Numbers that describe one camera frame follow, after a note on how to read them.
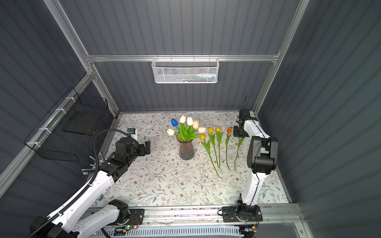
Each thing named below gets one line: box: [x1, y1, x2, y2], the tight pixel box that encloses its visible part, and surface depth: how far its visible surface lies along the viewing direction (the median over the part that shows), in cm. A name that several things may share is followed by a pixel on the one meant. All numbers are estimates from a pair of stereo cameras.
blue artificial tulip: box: [170, 118, 179, 127], surface depth 78 cm
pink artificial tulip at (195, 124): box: [192, 119, 199, 130], surface depth 76 cm
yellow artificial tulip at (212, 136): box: [207, 127, 219, 169], surface depth 107 cm
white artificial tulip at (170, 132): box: [166, 128, 175, 136], surface depth 74 cm
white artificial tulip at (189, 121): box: [186, 117, 193, 126], surface depth 75 cm
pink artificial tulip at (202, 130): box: [197, 126, 208, 134], surface depth 77 cm
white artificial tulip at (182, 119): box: [179, 115, 187, 124], surface depth 79 cm
